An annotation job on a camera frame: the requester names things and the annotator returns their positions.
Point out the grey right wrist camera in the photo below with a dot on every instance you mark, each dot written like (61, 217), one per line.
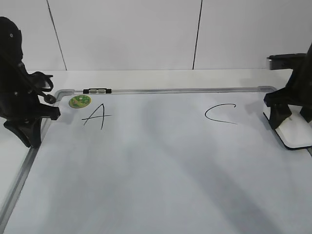
(284, 61)

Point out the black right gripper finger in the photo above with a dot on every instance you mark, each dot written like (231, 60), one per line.
(278, 113)
(306, 113)

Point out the black and grey board clip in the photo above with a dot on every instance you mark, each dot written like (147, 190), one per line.
(97, 91)

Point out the round green magnet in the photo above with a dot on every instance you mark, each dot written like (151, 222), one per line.
(79, 101)

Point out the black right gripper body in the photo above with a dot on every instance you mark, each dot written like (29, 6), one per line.
(290, 96)

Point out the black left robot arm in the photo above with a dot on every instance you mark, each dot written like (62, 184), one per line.
(11, 54)

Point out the white board eraser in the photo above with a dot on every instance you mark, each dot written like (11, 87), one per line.
(295, 132)

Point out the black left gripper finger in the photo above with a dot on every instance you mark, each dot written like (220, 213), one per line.
(28, 131)

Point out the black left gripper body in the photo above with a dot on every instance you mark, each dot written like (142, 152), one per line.
(21, 99)

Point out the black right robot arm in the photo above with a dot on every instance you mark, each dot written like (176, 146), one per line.
(301, 75)

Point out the white board with grey frame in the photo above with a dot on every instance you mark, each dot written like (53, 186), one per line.
(180, 161)

